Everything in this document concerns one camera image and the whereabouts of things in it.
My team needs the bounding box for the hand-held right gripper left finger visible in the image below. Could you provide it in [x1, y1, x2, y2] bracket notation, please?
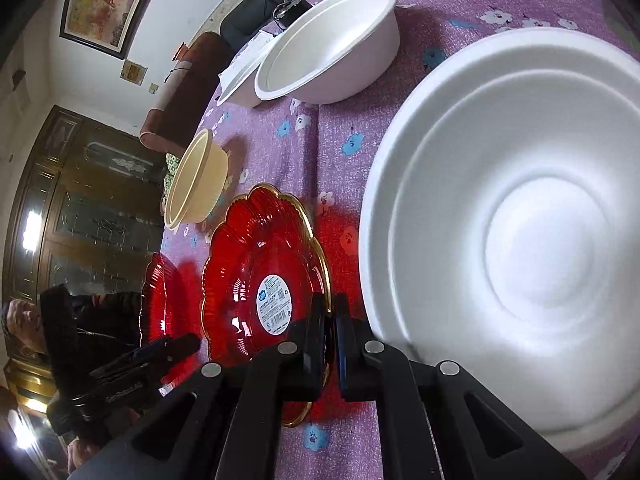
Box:
[67, 292, 333, 480]

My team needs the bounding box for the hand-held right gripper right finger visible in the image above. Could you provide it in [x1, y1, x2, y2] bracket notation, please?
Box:
[334, 294, 586, 480]

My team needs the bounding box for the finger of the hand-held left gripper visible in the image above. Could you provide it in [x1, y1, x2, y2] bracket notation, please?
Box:
[89, 332, 202, 381]

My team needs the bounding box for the small red glass plate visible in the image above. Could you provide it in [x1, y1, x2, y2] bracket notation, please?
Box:
[139, 252, 201, 356]

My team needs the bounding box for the large red gold-rimmed plate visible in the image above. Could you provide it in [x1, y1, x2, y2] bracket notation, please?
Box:
[201, 183, 332, 428]

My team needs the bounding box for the large white foam bowl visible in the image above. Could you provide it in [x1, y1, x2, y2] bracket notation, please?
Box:
[357, 27, 640, 448]

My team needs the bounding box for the dark wooden cabinet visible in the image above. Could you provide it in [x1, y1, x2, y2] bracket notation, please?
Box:
[0, 105, 168, 361]

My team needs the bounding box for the cream plastic bowl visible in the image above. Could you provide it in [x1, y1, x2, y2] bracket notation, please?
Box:
[164, 128, 231, 232]

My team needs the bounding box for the green patterned cloth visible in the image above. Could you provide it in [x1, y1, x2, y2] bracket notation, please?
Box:
[160, 152, 182, 211]

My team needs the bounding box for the purple floral tablecloth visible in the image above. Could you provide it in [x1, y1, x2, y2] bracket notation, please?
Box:
[160, 0, 640, 480]

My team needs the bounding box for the brown armchair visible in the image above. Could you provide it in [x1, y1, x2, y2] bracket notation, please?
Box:
[139, 31, 236, 153]

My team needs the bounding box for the white notebook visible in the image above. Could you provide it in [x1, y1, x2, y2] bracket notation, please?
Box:
[217, 30, 281, 108]

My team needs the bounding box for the black leather sofa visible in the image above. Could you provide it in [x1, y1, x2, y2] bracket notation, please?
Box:
[220, 0, 371, 53]

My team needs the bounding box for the framed wall painting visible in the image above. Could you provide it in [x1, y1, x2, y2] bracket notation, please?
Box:
[59, 0, 173, 61]

